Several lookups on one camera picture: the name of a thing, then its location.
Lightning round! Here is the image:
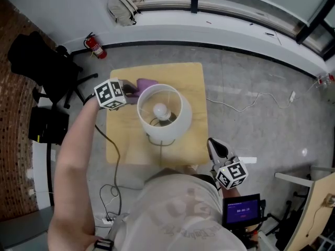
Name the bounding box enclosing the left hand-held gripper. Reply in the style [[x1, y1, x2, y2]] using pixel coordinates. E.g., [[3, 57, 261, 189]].
[[94, 78, 137, 111]]

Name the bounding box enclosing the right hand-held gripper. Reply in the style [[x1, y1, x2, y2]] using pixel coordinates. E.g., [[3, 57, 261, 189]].
[[207, 137, 249, 190]]

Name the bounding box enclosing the purple cleaning cloth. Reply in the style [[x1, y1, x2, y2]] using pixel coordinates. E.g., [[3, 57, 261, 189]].
[[126, 77, 160, 106]]

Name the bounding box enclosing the white table lamp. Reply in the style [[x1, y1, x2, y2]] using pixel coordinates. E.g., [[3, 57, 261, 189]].
[[137, 84, 193, 145]]

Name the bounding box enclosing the person's left forearm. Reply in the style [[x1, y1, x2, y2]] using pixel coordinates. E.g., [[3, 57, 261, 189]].
[[47, 98, 102, 245]]

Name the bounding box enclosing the person's right forearm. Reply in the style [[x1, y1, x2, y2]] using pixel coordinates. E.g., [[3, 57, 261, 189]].
[[221, 187, 241, 200]]

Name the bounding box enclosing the wooden desk with white legs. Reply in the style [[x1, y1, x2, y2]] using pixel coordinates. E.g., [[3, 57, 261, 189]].
[[274, 165, 335, 251]]

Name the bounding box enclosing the white paper sheet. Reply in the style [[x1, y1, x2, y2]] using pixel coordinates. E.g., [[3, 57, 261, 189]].
[[238, 155, 258, 164]]

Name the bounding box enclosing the person's beige shoe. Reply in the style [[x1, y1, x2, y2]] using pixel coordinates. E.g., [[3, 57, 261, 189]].
[[183, 164, 199, 176]]

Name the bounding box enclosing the red fire extinguisher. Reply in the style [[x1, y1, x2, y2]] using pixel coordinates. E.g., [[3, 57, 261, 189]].
[[83, 32, 107, 60]]

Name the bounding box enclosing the small wooden table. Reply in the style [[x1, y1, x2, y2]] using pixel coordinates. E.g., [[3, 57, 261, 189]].
[[106, 62, 209, 166]]

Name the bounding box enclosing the black chest-mounted monitor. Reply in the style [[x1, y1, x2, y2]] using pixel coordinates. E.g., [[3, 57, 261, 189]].
[[221, 193, 266, 230]]

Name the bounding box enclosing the beige backpack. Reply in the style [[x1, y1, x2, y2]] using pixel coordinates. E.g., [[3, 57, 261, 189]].
[[107, 0, 141, 27]]

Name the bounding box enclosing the person's white shirt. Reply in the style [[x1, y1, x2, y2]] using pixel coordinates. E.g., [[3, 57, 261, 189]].
[[108, 174, 248, 251]]

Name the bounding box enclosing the black equipment case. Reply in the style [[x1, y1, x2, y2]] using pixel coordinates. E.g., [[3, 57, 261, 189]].
[[28, 107, 70, 146]]

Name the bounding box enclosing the black office chair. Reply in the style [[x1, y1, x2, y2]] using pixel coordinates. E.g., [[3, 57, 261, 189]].
[[7, 31, 99, 109]]

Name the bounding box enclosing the black swivel chair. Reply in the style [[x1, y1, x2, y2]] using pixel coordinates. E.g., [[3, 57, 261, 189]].
[[264, 191, 311, 245]]

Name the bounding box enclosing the clear red-capped plastic bottle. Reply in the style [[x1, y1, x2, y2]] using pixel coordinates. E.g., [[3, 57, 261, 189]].
[[316, 73, 335, 88]]

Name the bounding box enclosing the white floor power strip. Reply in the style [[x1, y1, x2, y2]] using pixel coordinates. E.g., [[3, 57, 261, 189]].
[[100, 214, 116, 225]]

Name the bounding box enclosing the grey low cabinet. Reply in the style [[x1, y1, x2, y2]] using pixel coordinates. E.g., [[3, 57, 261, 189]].
[[0, 205, 55, 251]]

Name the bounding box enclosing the thin dark wire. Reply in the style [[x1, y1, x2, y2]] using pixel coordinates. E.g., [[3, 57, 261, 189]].
[[147, 118, 176, 168]]

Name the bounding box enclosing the black floor cable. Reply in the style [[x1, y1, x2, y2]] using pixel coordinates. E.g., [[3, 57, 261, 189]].
[[94, 124, 123, 219]]

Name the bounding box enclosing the white power strip with cable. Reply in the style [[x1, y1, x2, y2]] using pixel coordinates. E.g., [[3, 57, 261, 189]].
[[206, 90, 296, 112]]

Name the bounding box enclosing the grey harness strap black buckle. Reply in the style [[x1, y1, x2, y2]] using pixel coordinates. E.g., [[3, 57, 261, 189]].
[[88, 213, 126, 251]]

